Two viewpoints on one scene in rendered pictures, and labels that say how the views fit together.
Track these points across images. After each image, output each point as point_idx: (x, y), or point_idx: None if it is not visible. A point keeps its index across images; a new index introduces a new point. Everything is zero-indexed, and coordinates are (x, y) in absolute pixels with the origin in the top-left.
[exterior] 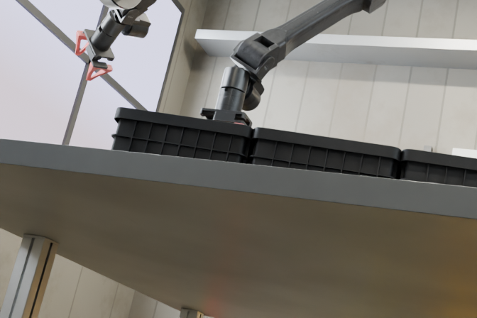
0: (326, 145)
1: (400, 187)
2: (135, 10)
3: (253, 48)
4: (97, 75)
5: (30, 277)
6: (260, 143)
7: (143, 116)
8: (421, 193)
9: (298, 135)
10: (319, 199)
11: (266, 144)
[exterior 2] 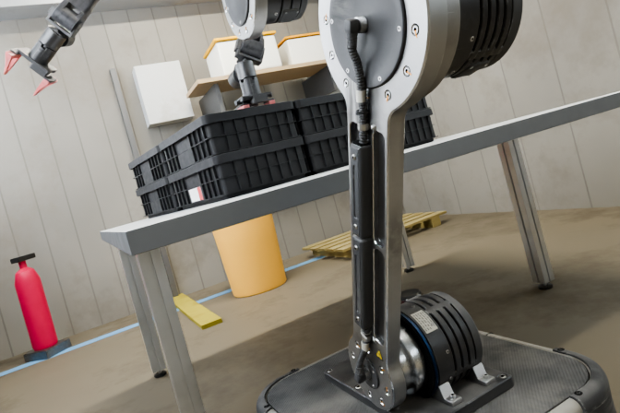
0: (336, 99)
1: (544, 117)
2: (82, 23)
3: (254, 44)
4: (43, 88)
5: (161, 268)
6: (301, 110)
7: (227, 115)
8: (552, 117)
9: (320, 98)
10: (519, 136)
11: (304, 109)
